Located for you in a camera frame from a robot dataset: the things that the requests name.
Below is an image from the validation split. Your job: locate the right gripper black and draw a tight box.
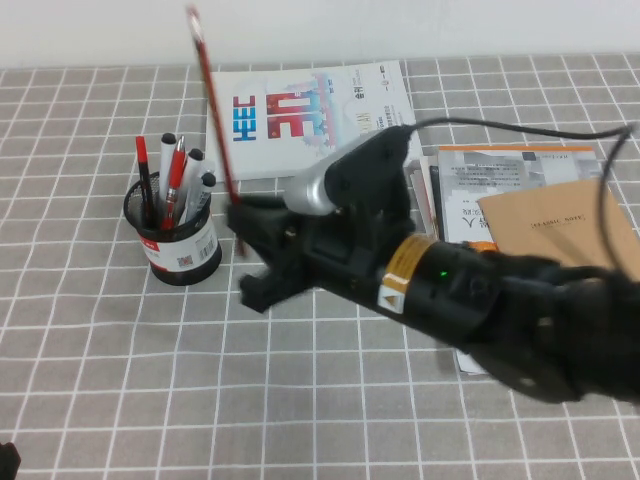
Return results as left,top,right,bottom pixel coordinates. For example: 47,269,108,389
226,196,402,315

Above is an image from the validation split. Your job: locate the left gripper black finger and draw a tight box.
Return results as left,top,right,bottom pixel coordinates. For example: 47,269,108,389
0,442,22,480

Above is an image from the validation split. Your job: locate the red wooden pencil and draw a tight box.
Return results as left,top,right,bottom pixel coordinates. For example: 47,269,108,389
185,3,251,259

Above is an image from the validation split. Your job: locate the black mesh pen holder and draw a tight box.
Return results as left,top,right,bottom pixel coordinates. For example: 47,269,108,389
123,170,224,288

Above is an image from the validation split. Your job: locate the red gel pen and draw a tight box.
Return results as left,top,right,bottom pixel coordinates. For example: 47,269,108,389
160,134,188,230

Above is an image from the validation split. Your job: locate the thin colourful booklet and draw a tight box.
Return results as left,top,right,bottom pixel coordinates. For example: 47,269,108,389
410,167,434,229
418,155,442,236

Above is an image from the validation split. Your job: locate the grey white checked tablecloth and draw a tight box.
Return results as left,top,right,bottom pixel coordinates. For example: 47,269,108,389
0,52,640,480

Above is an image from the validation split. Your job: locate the white HEEC book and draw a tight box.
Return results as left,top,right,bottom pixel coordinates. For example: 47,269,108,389
206,59,416,182

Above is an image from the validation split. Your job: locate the large white paper booklet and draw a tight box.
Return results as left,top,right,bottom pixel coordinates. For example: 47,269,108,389
453,344,492,376

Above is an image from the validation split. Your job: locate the brown kraft notebook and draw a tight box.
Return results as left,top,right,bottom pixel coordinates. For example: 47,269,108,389
474,178,640,281

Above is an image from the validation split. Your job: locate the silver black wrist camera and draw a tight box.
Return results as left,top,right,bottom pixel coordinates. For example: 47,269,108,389
283,124,419,241

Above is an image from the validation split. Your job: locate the black camera cable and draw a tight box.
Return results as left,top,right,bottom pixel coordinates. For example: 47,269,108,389
399,117,640,275

